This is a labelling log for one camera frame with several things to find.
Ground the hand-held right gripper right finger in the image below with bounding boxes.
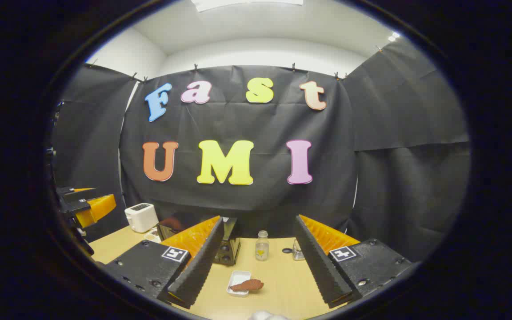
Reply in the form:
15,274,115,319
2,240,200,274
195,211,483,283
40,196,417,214
294,215,412,309

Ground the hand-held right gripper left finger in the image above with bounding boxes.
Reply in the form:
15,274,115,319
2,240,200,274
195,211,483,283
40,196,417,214
104,216,225,309

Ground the black electric oven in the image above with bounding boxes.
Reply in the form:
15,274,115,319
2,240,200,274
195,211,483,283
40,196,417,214
157,216,241,266

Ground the red-brown fried chicken piece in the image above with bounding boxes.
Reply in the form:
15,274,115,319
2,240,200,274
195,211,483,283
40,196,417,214
231,279,264,292

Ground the white rectangular tray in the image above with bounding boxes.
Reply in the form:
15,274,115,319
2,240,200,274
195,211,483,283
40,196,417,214
227,271,252,297

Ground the white toaster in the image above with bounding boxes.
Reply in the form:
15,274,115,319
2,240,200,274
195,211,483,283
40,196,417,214
124,203,159,233

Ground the clear bottle with yellow label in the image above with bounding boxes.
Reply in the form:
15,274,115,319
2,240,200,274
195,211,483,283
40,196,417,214
256,230,270,261

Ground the ceiling light panel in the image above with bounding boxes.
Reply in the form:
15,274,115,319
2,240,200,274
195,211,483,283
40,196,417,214
192,0,304,12

